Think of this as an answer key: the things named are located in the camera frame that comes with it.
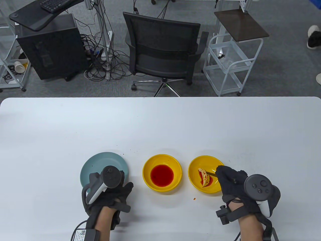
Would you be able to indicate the black keyboard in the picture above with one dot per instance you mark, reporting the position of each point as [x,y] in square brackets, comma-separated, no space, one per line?
[55,5]

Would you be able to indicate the person's left hand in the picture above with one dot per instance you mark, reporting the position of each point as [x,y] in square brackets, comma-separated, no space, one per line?
[117,195]

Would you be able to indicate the yellow sauce bowl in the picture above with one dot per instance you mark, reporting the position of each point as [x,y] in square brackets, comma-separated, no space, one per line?
[148,180]

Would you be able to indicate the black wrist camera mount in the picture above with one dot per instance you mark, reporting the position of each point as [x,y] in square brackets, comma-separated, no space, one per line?
[123,207]
[223,216]

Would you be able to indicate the white paper cup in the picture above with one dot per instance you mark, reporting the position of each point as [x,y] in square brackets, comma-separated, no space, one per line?
[19,67]

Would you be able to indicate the person's left forearm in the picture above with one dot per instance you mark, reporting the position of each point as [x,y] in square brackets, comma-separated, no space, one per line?
[102,226]

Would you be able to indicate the person's right forearm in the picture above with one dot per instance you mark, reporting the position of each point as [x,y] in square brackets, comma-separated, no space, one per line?
[248,231]

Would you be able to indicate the dark grey motion controller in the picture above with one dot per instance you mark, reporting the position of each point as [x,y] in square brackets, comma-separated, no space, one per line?
[258,187]
[112,177]

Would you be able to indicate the yellow dumpling bowl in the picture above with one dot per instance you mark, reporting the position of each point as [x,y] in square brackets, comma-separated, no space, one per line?
[195,163]

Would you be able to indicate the black mesh office chair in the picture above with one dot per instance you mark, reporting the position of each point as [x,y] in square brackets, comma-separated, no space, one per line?
[163,40]

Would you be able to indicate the teal plate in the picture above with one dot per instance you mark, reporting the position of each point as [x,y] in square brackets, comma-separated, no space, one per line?
[100,160]

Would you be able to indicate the person's right hand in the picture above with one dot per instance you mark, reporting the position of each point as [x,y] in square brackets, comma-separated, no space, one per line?
[230,185]

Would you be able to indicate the black computer tower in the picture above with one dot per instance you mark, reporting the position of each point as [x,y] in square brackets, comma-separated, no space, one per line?
[50,50]

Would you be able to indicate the white cart brown top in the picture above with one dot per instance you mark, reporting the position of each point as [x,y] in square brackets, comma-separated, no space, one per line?
[240,25]

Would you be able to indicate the pale dumpling with red dots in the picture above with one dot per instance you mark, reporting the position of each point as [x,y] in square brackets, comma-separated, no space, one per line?
[204,178]

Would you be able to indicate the aluminium frame post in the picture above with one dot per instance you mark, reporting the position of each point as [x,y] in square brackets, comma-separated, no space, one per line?
[102,30]

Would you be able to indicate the red soy sauce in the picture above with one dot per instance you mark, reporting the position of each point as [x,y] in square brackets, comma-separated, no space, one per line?
[162,175]

